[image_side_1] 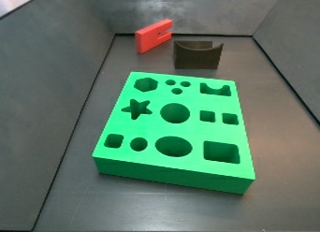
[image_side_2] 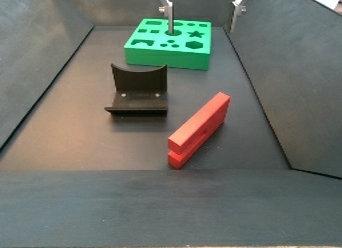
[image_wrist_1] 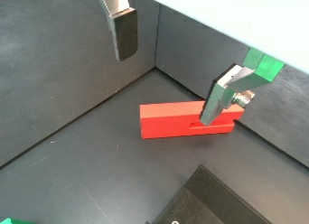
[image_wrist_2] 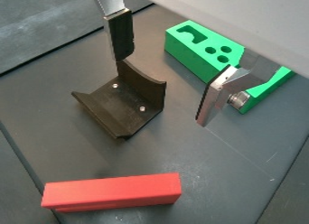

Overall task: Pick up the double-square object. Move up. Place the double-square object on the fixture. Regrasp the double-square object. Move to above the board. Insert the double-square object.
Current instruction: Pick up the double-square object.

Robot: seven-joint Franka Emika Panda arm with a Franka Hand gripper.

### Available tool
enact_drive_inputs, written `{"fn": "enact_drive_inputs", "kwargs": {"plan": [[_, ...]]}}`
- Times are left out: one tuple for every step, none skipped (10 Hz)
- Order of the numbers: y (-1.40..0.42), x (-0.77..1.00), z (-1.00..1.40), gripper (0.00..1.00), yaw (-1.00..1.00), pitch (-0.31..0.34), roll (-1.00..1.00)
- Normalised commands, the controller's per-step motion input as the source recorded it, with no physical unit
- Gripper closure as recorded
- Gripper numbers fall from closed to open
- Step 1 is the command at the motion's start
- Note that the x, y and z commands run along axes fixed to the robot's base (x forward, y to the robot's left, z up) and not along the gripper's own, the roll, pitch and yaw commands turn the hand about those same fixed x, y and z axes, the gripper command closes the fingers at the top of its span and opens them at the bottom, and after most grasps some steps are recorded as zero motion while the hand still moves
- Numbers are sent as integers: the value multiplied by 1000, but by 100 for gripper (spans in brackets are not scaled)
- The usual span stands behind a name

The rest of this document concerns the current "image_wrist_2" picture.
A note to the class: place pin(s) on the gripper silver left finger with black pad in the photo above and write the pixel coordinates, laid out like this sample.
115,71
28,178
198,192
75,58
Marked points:
118,24

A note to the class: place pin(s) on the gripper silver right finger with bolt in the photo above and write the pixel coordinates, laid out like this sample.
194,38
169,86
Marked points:
256,71

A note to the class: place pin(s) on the red double-square block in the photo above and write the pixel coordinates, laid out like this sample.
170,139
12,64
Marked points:
111,193

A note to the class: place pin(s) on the green foam shape board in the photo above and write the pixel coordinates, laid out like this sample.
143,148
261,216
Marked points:
206,52

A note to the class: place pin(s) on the black curved holder stand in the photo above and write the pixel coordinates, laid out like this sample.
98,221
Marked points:
126,102

